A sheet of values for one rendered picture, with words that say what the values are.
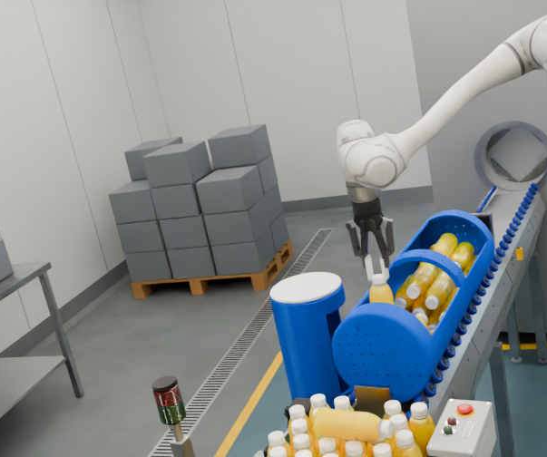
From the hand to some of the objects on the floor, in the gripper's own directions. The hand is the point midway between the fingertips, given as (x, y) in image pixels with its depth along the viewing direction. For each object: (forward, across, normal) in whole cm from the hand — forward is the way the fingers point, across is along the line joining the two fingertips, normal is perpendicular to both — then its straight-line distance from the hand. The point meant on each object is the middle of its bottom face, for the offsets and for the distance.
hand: (376, 267), depth 199 cm
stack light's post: (+132, +36, +55) cm, 148 cm away
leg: (+132, -8, -186) cm, 228 cm away
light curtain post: (+132, -34, -132) cm, 190 cm away
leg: (+132, +6, -186) cm, 228 cm away
